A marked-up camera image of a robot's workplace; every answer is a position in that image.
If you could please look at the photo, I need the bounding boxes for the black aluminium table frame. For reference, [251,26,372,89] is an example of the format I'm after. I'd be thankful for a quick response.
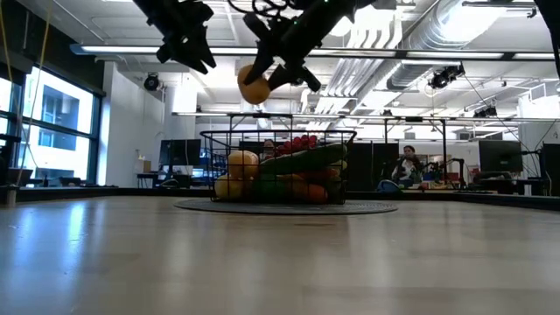
[0,185,560,212]

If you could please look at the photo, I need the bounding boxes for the grey round woven mat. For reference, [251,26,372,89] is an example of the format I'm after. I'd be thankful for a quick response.
[173,199,399,216]

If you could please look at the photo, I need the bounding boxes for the yellow corn cob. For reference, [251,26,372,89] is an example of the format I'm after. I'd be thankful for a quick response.
[237,64,272,106]

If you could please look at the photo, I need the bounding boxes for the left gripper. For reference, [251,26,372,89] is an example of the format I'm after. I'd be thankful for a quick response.
[133,0,217,74]

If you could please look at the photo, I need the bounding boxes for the green cucumber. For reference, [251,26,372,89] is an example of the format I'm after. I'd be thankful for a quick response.
[258,143,349,176]

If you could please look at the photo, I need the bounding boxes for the large window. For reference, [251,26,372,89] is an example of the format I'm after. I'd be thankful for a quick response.
[0,65,104,187]

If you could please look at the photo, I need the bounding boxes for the yellow lemon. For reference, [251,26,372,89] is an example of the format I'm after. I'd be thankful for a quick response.
[213,174,246,201]

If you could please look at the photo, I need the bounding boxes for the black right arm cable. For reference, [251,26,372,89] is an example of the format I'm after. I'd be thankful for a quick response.
[227,0,303,21]

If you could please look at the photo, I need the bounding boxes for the long LED light bar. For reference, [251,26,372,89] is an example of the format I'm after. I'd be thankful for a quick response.
[69,42,560,62]

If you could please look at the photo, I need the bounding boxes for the red grape bunch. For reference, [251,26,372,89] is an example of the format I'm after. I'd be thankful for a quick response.
[277,134,319,155]

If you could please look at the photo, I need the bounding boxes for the black computer monitor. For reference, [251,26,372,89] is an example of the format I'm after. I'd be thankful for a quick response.
[159,138,202,166]
[478,139,524,174]
[540,143,560,196]

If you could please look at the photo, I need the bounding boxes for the black wire basket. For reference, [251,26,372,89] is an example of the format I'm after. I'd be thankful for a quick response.
[199,129,358,205]
[172,111,447,193]

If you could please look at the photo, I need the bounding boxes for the red chili pepper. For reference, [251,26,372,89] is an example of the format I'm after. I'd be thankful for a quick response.
[297,168,342,183]

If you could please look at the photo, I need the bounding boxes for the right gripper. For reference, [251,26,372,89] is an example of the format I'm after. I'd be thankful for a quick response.
[242,0,355,93]

